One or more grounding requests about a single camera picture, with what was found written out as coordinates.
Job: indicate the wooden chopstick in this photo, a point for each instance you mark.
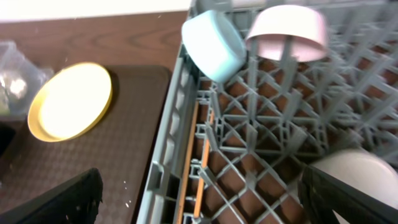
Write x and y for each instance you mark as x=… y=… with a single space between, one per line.
x=201 y=182
x=186 y=168

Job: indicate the light blue bowl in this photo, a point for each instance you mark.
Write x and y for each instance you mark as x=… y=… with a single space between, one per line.
x=214 y=44

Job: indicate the grey dishwasher rack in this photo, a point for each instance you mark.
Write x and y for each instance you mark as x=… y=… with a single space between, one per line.
x=273 y=118

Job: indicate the yellow plate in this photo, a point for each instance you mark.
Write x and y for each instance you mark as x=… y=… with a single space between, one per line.
x=71 y=103

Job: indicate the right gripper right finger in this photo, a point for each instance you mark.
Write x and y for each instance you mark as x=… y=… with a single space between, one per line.
x=321 y=195

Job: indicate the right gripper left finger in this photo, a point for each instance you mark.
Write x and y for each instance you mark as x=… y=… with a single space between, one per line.
x=74 y=201

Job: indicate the white pink bowl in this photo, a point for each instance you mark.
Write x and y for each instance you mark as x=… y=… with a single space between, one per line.
x=306 y=26

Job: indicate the white cup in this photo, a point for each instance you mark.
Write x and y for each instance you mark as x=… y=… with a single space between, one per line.
x=363 y=171

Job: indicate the clear plastic bin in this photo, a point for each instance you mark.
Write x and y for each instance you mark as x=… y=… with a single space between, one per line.
x=20 y=82

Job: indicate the brown serving tray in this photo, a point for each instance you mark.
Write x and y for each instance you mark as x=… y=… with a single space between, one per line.
x=119 y=146

